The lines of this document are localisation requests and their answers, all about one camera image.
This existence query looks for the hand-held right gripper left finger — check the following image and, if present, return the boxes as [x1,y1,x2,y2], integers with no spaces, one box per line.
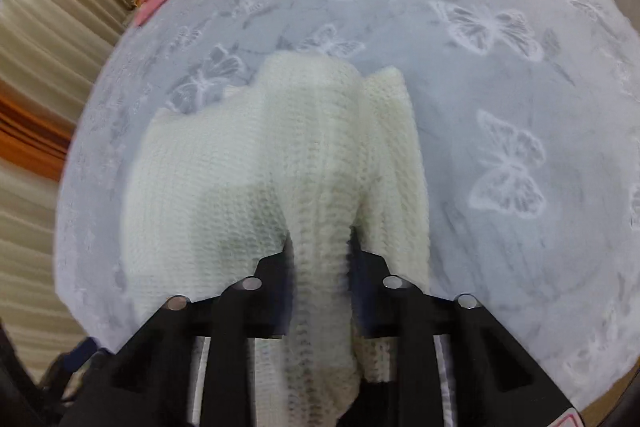
[62,252,296,427]

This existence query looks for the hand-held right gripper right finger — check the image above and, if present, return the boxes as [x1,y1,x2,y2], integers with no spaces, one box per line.
[345,247,576,427]

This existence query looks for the white red navy knit sweater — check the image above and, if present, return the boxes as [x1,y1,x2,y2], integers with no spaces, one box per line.
[120,52,433,427]

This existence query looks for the grey butterfly print bedspread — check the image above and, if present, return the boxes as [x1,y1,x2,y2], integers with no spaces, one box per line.
[52,0,640,413]

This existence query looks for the cream curtain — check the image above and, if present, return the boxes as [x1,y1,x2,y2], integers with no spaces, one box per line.
[0,0,137,388]

